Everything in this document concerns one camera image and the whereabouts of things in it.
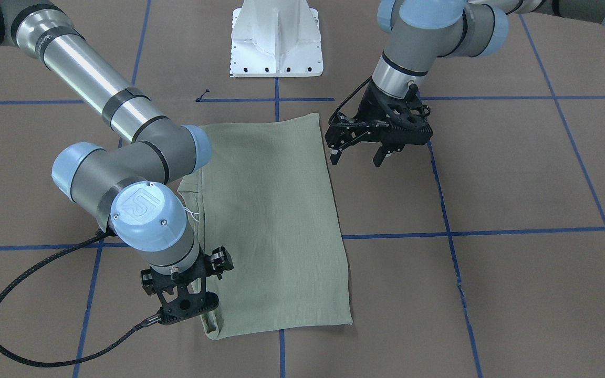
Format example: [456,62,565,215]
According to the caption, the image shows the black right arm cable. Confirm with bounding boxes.
[0,231,164,366]

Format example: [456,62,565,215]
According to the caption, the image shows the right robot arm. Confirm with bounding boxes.
[0,1,226,291]

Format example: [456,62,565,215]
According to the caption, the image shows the white paper hang tag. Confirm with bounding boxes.
[183,207,200,222]

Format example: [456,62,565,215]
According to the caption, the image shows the olive green long-sleeve shirt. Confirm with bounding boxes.
[178,113,353,340]

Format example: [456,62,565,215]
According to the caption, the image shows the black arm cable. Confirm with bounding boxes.
[329,76,374,124]
[0,231,164,366]

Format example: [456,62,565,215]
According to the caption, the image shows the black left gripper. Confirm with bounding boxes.
[325,83,434,166]

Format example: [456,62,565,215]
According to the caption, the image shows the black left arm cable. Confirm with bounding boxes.
[329,76,374,124]

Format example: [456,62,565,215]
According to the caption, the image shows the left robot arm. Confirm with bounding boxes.
[325,1,605,167]

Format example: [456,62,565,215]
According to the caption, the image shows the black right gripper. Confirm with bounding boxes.
[141,247,234,326]

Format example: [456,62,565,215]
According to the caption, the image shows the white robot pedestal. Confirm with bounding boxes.
[229,1,324,78]

